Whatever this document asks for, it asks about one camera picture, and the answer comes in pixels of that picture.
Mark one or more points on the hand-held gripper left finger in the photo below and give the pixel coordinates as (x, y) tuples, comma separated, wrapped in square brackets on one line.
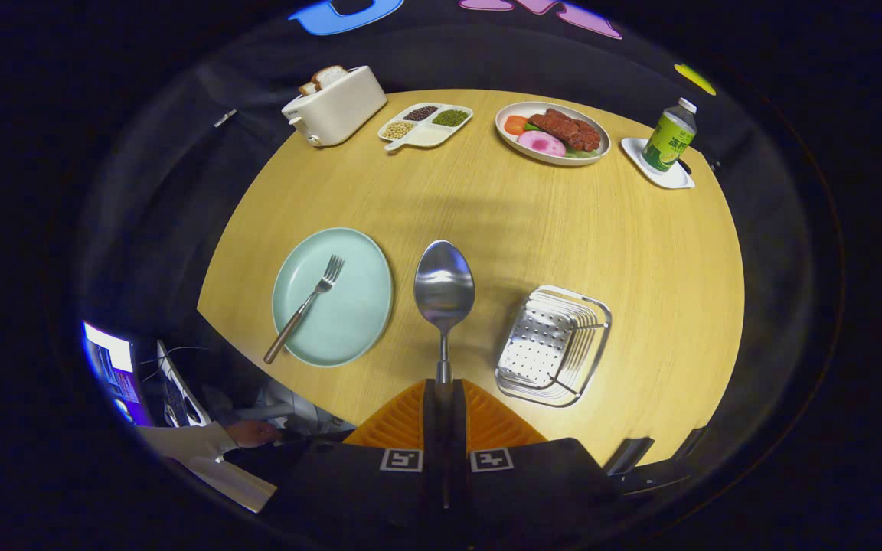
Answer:
[(364, 482)]

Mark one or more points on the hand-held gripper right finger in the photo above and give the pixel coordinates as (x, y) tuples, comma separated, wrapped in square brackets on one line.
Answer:
[(517, 482)]

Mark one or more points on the metal spoon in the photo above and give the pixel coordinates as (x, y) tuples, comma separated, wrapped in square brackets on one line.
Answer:
[(445, 283)]

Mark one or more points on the perforated metal basket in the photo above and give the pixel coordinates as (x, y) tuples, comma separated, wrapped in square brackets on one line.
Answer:
[(540, 344)]

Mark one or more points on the light green round plate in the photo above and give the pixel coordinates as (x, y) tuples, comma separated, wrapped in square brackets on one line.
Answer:
[(349, 321)]

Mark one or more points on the person's white sleeve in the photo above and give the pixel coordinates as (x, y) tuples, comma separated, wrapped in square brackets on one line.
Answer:
[(204, 459)]

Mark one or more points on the laptop computer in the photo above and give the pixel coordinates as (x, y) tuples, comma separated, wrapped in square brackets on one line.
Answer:
[(181, 398)]

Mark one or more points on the lit computer monitor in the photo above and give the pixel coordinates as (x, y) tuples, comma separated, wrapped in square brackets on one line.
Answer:
[(115, 367)]

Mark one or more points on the white square coaster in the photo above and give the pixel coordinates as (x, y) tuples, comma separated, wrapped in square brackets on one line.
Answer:
[(671, 180)]

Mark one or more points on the pink ham slice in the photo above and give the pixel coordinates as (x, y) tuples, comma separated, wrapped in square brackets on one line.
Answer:
[(541, 143)]

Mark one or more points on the white oval food plate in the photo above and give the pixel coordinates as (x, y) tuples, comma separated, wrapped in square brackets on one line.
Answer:
[(506, 141)]

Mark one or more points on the black backdrop cloth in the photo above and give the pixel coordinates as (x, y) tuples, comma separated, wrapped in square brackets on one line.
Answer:
[(181, 191)]

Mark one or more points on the white divided dish with beans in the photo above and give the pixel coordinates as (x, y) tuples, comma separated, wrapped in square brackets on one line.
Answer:
[(429, 136)]

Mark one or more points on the red-brown meat pieces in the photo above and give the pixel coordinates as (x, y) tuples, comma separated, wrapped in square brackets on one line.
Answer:
[(567, 130)]

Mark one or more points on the orange carrot slice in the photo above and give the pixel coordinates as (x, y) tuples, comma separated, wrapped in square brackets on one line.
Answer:
[(515, 125)]

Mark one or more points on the green drink bottle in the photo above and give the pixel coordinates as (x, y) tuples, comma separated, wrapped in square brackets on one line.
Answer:
[(667, 141)]

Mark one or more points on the white toaster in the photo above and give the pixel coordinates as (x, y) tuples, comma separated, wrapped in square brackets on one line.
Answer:
[(341, 111)]

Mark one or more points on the metal clip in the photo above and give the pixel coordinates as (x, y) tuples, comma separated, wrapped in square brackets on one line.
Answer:
[(225, 118)]

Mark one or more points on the toast slice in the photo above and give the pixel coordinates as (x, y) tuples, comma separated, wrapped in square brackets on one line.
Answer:
[(330, 76), (308, 88)]

